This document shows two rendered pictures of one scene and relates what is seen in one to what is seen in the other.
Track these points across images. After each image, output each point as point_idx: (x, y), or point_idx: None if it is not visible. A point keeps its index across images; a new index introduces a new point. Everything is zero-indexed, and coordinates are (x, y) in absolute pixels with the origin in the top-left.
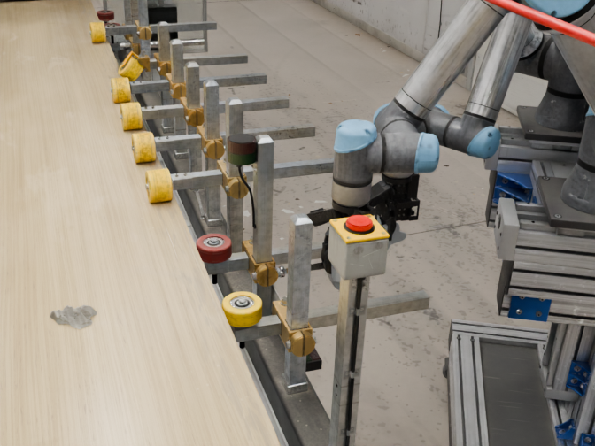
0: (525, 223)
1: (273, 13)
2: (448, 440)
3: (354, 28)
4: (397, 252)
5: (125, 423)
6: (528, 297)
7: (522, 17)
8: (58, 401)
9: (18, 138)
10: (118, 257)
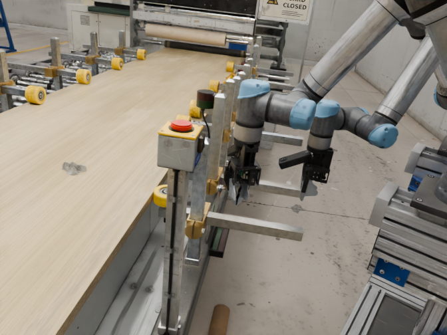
0: (395, 201)
1: (359, 97)
2: None
3: None
4: (366, 228)
5: (26, 228)
6: (390, 262)
7: None
8: (12, 203)
9: (147, 95)
10: (130, 151)
